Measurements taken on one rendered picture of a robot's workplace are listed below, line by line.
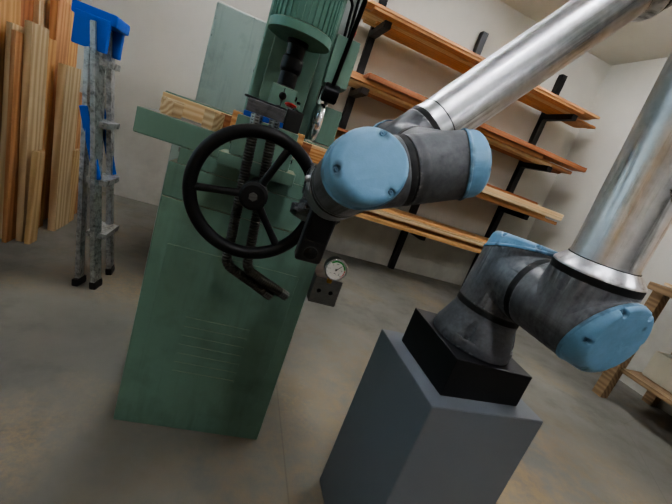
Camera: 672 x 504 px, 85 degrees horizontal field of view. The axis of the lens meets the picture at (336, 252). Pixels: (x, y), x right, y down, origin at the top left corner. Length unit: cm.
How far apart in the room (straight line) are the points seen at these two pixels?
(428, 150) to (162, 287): 83
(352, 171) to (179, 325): 84
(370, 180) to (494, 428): 68
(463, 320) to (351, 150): 57
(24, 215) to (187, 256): 149
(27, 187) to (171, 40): 172
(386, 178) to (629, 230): 45
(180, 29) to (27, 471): 306
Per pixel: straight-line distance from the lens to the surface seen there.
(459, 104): 63
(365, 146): 42
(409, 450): 88
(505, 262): 85
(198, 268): 106
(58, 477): 125
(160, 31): 359
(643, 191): 75
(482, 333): 88
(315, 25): 110
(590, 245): 76
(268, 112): 89
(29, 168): 240
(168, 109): 103
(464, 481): 102
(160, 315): 114
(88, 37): 190
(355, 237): 379
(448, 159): 47
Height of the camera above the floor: 95
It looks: 14 degrees down
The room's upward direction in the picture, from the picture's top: 20 degrees clockwise
